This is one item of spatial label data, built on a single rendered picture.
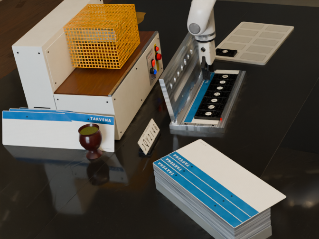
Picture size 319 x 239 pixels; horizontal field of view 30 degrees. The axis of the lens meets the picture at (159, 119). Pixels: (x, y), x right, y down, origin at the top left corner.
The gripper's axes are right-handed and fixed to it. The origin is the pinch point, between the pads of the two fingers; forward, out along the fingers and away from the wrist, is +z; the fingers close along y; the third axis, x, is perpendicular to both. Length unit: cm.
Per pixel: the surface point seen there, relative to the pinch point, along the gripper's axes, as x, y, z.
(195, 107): -0.8, -25.5, 2.1
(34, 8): 126, 81, 4
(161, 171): -4, -76, -5
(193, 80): 3.4, -10.8, -1.7
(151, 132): 9.9, -46.5, 0.6
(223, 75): -6.7, -1.0, 0.9
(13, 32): 121, 46, 4
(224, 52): -1.8, 22.5, 2.1
